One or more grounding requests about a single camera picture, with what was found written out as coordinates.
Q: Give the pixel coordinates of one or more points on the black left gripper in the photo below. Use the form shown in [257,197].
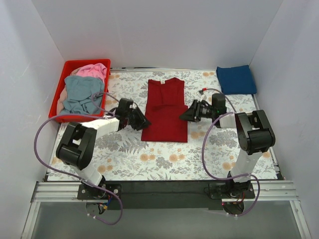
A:
[135,118]

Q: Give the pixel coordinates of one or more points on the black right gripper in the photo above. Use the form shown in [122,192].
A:
[197,114]

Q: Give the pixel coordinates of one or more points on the red t shirt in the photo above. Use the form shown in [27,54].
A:
[165,103]

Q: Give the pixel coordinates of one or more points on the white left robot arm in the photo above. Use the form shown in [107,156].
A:
[77,144]

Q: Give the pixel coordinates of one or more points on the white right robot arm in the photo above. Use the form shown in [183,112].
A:
[255,136]

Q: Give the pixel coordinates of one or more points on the floral patterned table mat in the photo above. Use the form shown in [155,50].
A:
[208,152]

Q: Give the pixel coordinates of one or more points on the folded blue t shirt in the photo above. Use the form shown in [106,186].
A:
[236,80]

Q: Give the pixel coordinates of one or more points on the pink t shirt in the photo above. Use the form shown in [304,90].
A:
[93,70]

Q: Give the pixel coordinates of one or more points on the grey blue t shirt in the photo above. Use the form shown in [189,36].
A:
[83,95]

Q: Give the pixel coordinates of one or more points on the beige t shirt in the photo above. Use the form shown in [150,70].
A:
[63,95]

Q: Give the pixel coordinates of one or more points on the red plastic bin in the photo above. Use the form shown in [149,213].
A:
[69,66]

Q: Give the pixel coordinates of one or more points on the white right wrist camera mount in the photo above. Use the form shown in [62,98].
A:
[202,95]

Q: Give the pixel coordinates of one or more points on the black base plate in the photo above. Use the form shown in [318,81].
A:
[178,194]

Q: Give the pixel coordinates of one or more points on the aluminium frame rail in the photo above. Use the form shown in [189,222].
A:
[164,210]

